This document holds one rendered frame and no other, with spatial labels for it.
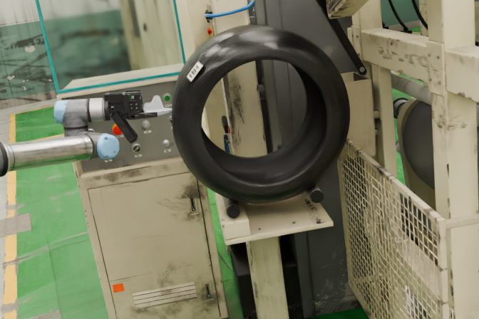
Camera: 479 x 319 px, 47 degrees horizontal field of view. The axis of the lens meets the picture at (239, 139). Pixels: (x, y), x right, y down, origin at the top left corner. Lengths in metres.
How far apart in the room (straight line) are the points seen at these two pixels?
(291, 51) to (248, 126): 0.51
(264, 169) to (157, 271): 0.84
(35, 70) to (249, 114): 8.70
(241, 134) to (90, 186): 0.74
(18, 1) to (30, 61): 1.04
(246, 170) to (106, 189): 0.72
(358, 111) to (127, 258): 1.23
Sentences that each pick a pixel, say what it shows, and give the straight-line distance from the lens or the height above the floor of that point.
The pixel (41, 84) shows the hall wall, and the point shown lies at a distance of 10.67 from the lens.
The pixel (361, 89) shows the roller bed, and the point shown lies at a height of 1.17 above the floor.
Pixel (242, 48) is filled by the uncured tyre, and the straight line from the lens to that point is 1.69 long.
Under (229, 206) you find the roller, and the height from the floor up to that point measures 0.92.
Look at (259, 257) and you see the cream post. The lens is 2.33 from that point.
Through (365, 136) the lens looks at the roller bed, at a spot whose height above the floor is 0.98.
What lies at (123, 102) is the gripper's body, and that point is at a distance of 1.78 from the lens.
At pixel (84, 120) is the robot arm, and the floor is 1.26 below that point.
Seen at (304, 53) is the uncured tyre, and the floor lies 1.38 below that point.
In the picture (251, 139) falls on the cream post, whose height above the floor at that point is 1.03.
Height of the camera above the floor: 1.62
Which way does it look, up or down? 16 degrees down
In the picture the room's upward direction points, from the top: 8 degrees counter-clockwise
